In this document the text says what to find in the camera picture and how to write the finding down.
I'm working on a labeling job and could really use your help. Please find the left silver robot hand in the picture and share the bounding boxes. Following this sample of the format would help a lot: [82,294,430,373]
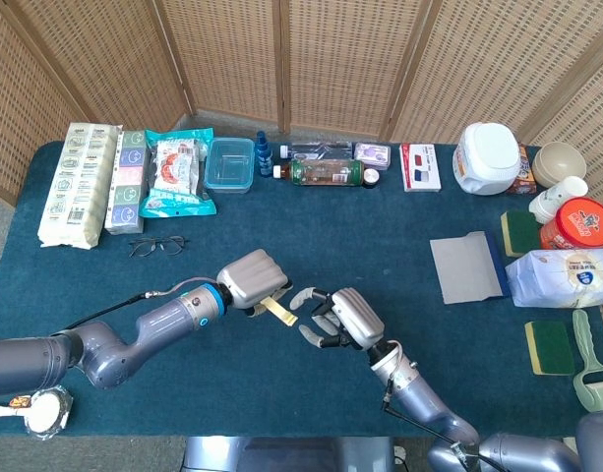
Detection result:
[215,248,293,319]

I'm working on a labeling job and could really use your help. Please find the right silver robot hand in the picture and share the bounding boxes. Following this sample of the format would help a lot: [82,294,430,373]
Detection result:
[289,286,386,352]

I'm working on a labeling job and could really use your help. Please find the small yellow packet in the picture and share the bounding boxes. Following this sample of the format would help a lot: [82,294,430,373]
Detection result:
[263,296,300,327]

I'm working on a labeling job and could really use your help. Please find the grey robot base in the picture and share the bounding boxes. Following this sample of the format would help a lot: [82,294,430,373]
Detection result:
[182,436,395,472]

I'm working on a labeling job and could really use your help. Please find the teal felt table cover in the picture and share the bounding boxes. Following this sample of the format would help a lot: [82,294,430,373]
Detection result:
[0,141,603,439]

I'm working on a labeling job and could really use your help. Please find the clear blue plastic container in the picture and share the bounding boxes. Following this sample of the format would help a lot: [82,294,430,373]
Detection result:
[203,138,256,195]

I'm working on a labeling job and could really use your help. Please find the grey covered blue notebook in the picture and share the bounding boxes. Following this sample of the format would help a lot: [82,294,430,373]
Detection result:
[429,230,512,306]

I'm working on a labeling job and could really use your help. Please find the blue spray bottle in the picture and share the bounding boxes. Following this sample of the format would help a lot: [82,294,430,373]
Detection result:
[255,130,274,178]

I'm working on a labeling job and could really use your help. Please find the green tea bottle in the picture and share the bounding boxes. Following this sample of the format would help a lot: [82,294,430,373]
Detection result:
[272,157,366,187]

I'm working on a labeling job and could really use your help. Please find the teal snack bag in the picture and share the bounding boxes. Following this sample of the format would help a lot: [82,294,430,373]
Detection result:
[138,128,217,219]

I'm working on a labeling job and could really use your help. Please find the pastel tissue packs bundle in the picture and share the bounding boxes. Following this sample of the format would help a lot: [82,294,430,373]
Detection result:
[104,130,150,236]

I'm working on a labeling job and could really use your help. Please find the white box red blue print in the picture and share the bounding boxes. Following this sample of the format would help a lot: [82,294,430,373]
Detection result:
[398,143,442,193]

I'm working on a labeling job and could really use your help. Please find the small purple case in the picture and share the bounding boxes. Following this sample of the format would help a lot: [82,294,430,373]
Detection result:
[353,142,392,171]

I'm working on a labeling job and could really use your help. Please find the green yellow sponge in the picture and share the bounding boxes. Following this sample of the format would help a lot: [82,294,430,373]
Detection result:
[524,320,576,377]
[500,209,543,259]

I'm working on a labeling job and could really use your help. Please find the cream printed long package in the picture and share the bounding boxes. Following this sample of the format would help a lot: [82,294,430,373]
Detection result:
[38,122,124,251]

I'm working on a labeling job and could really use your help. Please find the white detergent jug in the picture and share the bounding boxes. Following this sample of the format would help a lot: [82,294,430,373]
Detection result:
[452,122,521,197]

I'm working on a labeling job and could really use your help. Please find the white wet wipes pack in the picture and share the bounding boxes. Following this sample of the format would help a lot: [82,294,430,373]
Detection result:
[505,248,603,310]

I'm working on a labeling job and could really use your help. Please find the orange printed box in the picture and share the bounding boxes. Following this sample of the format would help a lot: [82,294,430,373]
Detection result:
[507,143,534,194]

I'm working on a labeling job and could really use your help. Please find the white paper cups stack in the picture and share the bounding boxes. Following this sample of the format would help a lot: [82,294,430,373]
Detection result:
[528,175,589,225]

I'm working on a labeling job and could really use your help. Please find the wicker folding screen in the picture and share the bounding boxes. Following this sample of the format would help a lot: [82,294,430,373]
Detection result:
[0,0,603,345]

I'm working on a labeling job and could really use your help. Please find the orange lidded canister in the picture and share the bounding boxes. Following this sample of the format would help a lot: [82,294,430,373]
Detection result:
[539,197,603,251]

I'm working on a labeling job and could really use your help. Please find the foil cup white filling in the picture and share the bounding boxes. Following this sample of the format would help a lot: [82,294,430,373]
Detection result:
[25,384,75,440]

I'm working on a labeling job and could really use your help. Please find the pale green lint roller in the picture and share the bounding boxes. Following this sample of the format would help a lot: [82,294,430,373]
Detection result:
[572,308,603,413]

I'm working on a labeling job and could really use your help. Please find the beige bowl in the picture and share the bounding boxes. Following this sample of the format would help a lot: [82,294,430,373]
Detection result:
[531,141,587,188]

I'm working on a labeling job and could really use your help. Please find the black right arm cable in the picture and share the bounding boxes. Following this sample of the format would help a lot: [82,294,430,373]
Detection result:
[382,341,504,472]

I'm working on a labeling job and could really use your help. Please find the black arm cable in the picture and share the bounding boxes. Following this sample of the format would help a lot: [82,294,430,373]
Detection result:
[382,341,504,472]
[64,277,216,331]

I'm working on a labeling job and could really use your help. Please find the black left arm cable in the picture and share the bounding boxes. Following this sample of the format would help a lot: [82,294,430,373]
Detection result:
[64,277,216,331]

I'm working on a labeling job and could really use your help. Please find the black thin frame eyeglasses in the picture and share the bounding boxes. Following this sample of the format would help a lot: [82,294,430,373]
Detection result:
[128,235,190,259]

